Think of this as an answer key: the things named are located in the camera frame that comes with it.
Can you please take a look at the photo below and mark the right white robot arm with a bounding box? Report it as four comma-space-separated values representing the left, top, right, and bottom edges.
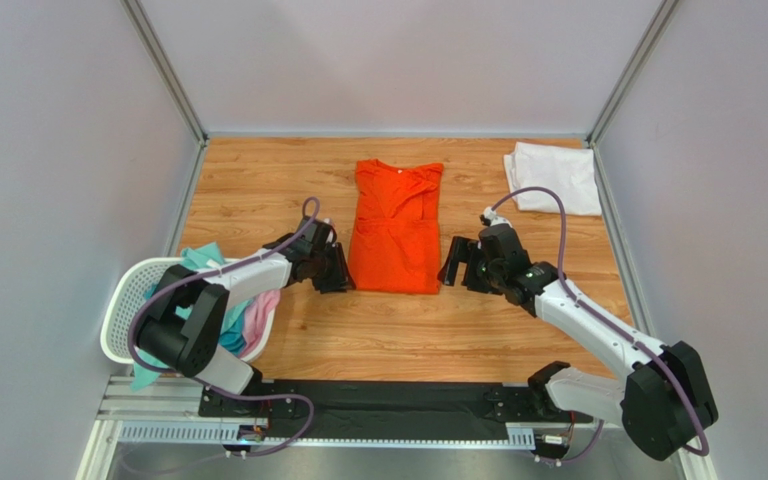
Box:
438, 223, 719, 460

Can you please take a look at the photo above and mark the white laundry basket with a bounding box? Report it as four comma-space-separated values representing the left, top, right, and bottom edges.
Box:
100, 252, 290, 365

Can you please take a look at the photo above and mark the aluminium rail frame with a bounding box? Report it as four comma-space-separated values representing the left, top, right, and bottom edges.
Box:
77, 376, 713, 479

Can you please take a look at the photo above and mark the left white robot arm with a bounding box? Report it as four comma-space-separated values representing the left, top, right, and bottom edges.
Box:
128, 216, 354, 395

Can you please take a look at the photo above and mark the folded white t-shirt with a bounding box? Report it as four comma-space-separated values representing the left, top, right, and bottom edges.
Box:
503, 142, 602, 217

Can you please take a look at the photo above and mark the teal t-shirt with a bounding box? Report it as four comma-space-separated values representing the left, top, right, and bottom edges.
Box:
128, 243, 250, 391

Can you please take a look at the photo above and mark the pink t-shirt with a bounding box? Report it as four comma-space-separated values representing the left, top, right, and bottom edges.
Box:
239, 290, 281, 360

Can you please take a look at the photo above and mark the orange t-shirt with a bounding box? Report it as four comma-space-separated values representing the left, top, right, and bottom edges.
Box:
348, 159, 444, 295

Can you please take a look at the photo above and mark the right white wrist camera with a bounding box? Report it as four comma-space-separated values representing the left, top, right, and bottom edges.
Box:
480, 206, 512, 227

